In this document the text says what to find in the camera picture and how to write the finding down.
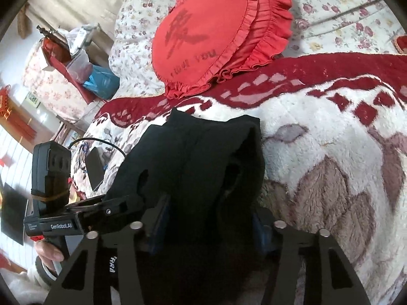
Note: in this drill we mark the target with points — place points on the person's left forearm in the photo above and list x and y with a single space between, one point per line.
25 287

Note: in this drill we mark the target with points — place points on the red chair frame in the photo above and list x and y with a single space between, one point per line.
76 82

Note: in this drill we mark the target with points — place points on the clear plastic bag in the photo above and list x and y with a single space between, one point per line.
78 60

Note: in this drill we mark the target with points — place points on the blue plastic bag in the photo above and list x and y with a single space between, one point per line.
101 82

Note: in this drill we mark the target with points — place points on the black pants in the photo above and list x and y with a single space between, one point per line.
197 165

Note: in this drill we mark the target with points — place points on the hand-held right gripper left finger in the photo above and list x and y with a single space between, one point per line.
161 219

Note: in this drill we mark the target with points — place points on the floral quilt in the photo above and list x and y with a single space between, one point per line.
334 6

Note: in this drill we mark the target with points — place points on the red and white fleece blanket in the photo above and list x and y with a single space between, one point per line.
334 133

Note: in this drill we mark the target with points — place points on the red ruffled round pillow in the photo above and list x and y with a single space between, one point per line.
206 31

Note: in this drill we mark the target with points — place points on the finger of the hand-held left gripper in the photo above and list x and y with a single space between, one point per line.
108 211

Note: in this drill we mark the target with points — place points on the black smartphone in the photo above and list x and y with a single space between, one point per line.
94 168

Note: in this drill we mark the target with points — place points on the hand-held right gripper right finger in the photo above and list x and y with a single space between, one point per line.
256 227

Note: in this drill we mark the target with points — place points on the red knot wall decoration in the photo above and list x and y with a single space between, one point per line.
12 114

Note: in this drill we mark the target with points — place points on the black flat panel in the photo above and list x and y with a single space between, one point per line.
14 213

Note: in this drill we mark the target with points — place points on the person's left hand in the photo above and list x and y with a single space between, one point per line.
47 252

